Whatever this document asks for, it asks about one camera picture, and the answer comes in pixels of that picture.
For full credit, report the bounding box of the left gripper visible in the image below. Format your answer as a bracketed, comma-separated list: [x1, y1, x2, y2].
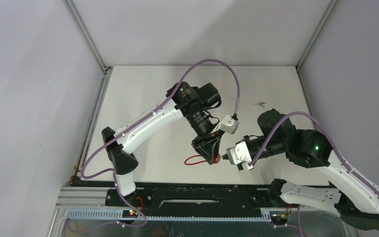
[185, 110, 225, 164]

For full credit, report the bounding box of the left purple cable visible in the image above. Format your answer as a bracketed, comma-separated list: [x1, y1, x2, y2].
[80, 59, 241, 228]

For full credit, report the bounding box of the purple cable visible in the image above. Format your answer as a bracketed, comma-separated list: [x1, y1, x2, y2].
[249, 111, 379, 237]
[80, 59, 241, 228]

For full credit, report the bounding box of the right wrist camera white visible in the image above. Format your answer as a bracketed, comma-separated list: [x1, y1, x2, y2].
[226, 141, 254, 171]

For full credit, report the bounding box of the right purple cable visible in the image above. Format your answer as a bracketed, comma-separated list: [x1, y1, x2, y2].
[249, 111, 379, 237]

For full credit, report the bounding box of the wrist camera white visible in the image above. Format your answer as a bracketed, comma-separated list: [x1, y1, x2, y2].
[226, 141, 254, 171]
[211, 114, 239, 134]

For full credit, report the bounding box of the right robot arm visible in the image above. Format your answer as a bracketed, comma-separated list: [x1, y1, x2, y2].
[243, 109, 379, 231]

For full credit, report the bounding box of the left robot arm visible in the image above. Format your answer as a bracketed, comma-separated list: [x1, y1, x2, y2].
[102, 82, 223, 206]

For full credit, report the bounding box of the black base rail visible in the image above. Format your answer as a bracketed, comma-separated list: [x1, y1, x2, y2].
[104, 178, 300, 219]

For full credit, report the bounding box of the red cable lock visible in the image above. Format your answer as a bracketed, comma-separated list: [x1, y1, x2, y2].
[184, 154, 222, 166]

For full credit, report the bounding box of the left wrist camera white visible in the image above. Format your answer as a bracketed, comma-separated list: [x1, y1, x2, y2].
[211, 114, 239, 134]

